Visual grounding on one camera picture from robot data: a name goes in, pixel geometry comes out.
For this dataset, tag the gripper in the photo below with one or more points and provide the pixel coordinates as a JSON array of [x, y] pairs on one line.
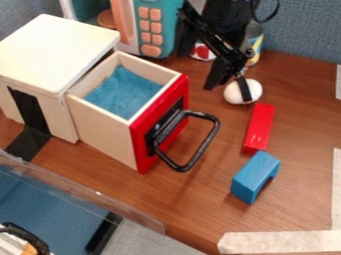
[[222, 43]]

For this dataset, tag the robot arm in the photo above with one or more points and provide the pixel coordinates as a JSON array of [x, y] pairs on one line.
[[226, 15]]

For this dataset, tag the drawer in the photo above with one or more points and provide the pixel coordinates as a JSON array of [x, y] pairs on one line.
[[104, 132]]

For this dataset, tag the red and white toy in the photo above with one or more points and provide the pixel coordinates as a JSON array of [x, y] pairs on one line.
[[202, 52]]

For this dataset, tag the toy microwave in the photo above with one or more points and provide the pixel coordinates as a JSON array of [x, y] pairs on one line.
[[168, 30]]

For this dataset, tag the white toy rice ball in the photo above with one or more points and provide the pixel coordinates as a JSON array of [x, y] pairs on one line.
[[233, 94]]

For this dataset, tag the can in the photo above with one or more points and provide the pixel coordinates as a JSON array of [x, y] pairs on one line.
[[256, 38]]

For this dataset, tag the blue cloth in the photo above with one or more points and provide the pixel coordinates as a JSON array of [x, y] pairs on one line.
[[122, 93]]

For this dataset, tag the red block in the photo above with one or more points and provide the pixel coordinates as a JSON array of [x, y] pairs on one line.
[[258, 127]]

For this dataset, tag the blue arch block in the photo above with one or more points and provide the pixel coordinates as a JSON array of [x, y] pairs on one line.
[[255, 172]]

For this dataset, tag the cabinet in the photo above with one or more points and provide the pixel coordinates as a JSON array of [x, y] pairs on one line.
[[49, 53]]

